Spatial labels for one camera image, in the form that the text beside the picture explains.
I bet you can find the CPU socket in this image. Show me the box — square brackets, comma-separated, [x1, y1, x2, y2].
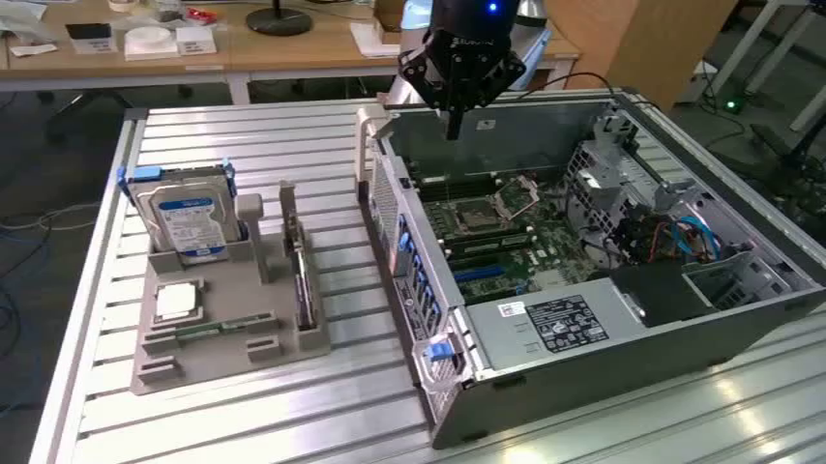
[453, 195, 513, 236]

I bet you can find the green motherboard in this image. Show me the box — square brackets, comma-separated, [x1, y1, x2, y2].
[413, 168, 618, 302]

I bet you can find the black RAM slot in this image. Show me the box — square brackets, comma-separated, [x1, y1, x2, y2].
[446, 243, 534, 258]
[442, 230, 529, 246]

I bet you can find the grey printed parts rack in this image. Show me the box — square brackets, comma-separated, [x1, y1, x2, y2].
[129, 191, 333, 398]

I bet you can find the black cable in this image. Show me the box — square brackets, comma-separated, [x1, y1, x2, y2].
[521, 71, 626, 101]

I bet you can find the hard disk in blue carrier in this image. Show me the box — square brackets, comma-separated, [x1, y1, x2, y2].
[117, 158, 253, 268]

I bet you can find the white labelled box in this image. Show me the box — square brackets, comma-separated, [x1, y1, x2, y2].
[175, 25, 219, 58]

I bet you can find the green graphics card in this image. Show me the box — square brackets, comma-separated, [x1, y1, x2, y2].
[279, 180, 324, 335]

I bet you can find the blue wire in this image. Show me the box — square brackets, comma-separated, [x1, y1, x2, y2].
[674, 215, 724, 265]

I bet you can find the white floor cable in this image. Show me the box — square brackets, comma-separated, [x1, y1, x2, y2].
[0, 200, 102, 233]

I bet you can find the silver CPU chip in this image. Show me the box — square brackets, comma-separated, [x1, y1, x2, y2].
[154, 284, 201, 321]

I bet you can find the metal socket cover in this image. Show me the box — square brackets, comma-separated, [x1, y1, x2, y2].
[492, 173, 542, 222]

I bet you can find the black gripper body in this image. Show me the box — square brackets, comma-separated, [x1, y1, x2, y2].
[422, 0, 524, 112]

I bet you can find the blue floor cable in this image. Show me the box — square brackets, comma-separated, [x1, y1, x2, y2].
[0, 212, 59, 421]

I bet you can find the green RAM stick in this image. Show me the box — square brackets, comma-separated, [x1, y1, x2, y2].
[173, 316, 271, 342]

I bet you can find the black plastic shroud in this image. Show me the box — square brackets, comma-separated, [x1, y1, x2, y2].
[609, 262, 716, 331]

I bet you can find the wooden desk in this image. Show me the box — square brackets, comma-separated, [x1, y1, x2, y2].
[0, 0, 582, 93]

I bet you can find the white box with black top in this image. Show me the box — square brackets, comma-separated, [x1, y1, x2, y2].
[63, 22, 121, 55]

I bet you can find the metal disk bay cage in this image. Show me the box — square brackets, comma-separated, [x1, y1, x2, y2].
[562, 113, 716, 257]

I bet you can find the grey open PC case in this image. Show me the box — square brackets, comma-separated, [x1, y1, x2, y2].
[354, 86, 826, 451]

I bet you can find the white booklet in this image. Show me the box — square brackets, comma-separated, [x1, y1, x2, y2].
[349, 21, 404, 60]

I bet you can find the white box with round dish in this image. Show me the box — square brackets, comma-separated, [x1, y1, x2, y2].
[123, 26, 181, 63]

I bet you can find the white desk frame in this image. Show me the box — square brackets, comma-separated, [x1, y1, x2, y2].
[706, 0, 826, 132]

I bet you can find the grey power supply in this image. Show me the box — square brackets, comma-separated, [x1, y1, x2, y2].
[462, 277, 649, 384]

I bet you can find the orange wire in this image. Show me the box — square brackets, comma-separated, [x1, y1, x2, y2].
[649, 221, 680, 262]

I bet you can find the wooden cabinet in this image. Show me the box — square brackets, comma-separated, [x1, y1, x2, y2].
[545, 0, 741, 113]

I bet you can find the black stand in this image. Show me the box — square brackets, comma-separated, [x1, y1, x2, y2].
[748, 91, 826, 204]

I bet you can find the black lamp base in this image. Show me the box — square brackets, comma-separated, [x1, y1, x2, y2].
[245, 0, 315, 38]

